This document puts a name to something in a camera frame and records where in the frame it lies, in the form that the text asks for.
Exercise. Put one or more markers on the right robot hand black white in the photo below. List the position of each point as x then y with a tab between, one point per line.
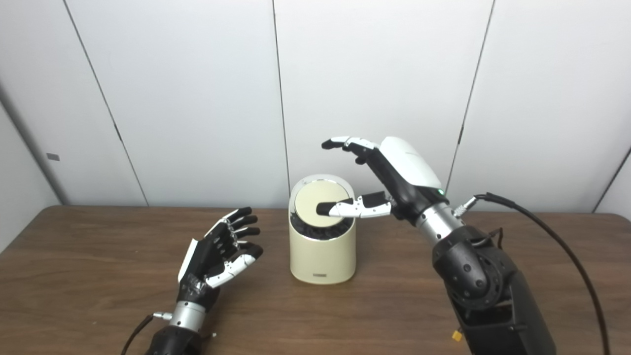
404	172

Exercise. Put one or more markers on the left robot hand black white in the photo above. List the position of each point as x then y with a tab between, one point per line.
207	259

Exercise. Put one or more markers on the cream-colored lidded bin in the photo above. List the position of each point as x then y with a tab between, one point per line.
323	256

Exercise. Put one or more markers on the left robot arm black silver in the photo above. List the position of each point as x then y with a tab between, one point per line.
177	333

